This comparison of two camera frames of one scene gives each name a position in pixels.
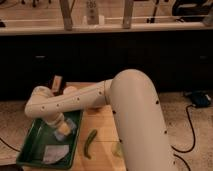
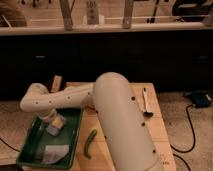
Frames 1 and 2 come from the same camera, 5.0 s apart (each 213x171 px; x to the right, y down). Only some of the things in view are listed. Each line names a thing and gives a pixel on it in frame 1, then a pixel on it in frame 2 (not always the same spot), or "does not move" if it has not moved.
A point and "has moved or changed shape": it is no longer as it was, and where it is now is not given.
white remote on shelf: x=92 y=11 does not move
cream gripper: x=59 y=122 -> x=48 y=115
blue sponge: x=72 y=128 has moved or changed shape
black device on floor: x=199 y=98 does not move
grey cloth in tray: x=54 y=153 does not move
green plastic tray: x=41 y=134 does not move
